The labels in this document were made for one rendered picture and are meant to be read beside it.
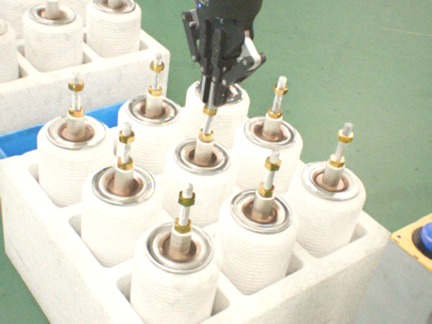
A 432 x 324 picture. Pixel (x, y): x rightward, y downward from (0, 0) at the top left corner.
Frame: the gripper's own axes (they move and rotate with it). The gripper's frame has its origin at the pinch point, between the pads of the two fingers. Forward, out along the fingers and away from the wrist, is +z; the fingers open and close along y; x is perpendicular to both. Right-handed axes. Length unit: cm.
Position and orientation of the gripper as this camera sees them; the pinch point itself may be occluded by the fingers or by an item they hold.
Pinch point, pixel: (213, 90)
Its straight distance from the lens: 75.4
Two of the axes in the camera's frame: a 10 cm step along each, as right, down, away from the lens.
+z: -1.3, 7.8, 6.1
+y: 6.0, 5.5, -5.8
